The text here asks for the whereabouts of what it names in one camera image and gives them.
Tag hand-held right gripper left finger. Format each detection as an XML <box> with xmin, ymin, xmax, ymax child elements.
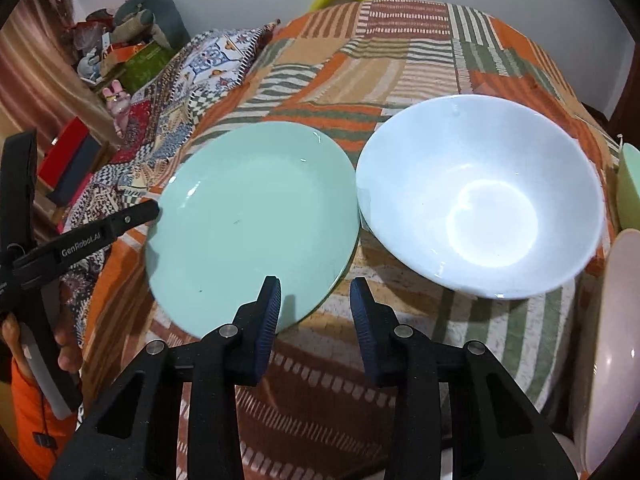
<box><xmin>50</xmin><ymin>276</ymin><xmax>282</xmax><ymax>480</ymax></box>

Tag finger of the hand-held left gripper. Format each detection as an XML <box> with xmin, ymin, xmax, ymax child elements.
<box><xmin>12</xmin><ymin>200</ymin><xmax>162</xmax><ymax>282</ymax></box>

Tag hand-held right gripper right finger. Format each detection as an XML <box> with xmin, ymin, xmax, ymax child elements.
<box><xmin>350</xmin><ymin>276</ymin><xmax>578</xmax><ymax>480</ymax></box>

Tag green plate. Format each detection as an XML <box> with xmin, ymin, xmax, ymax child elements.
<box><xmin>145</xmin><ymin>121</ymin><xmax>362</xmax><ymax>340</ymax></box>

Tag green bowl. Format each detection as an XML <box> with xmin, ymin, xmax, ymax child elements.
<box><xmin>616</xmin><ymin>142</ymin><xmax>640</xmax><ymax>231</ymax></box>

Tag person's left forearm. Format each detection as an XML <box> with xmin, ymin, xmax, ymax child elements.
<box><xmin>0</xmin><ymin>355</ymin><xmax>83</xmax><ymax>480</ymax></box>

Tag person's left hand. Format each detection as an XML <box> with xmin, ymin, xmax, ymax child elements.
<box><xmin>0</xmin><ymin>305</ymin><xmax>84</xmax><ymax>376</ymax></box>

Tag red box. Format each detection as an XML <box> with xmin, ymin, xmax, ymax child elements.
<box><xmin>37</xmin><ymin>117</ymin><xmax>91</xmax><ymax>188</ymax></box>

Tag dark blue box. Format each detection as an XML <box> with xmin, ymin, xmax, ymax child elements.
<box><xmin>47</xmin><ymin>135</ymin><xmax>103</xmax><ymax>207</ymax></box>

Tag brown striped curtain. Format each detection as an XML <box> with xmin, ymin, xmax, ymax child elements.
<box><xmin>0</xmin><ymin>0</ymin><xmax>121</xmax><ymax>161</ymax></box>

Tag pink bunny toy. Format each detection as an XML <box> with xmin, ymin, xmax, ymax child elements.
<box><xmin>102</xmin><ymin>80</ymin><xmax>133</xmax><ymax>136</ymax></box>

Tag patterned floral pillow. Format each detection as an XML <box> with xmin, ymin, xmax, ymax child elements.
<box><xmin>60</xmin><ymin>20</ymin><xmax>281</xmax><ymax>346</ymax></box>

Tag green box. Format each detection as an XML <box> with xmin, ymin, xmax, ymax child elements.
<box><xmin>117</xmin><ymin>42</ymin><xmax>176</xmax><ymax>93</ymax></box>

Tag white bowl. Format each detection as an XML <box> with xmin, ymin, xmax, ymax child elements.
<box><xmin>355</xmin><ymin>94</ymin><xmax>606</xmax><ymax>301</ymax></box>

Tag grey plush toy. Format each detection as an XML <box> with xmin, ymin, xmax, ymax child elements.
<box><xmin>112</xmin><ymin>0</ymin><xmax>191</xmax><ymax>48</ymax></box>

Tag pink plate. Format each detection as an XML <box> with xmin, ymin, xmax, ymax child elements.
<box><xmin>570</xmin><ymin>228</ymin><xmax>640</xmax><ymax>480</ymax></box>

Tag orange striped patchwork blanket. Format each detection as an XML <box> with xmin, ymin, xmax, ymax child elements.
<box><xmin>80</xmin><ymin>0</ymin><xmax>626</xmax><ymax>480</ymax></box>

